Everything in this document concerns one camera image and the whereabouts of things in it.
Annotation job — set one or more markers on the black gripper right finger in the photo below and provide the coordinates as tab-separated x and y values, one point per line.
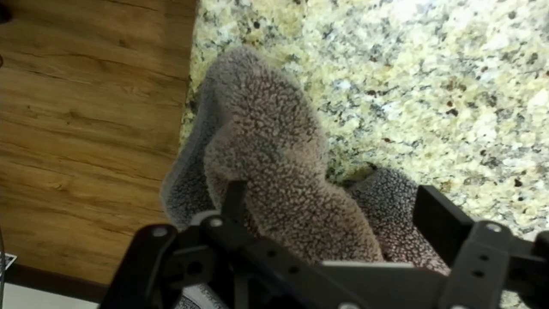
439	221

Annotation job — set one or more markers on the brown grey towel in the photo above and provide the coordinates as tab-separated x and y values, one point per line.
275	173

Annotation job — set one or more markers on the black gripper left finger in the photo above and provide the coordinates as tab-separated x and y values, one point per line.
234	207

